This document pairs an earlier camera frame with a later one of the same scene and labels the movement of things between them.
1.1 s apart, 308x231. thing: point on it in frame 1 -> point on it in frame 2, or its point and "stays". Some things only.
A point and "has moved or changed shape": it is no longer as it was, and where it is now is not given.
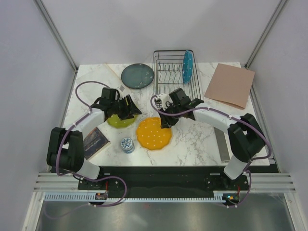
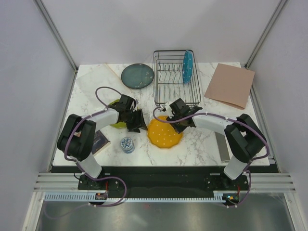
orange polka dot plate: x=150 y=135 has moved or changed shape
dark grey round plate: x=137 y=76 stays
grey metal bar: x=223 y=145 stays
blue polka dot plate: x=187 y=66 stays
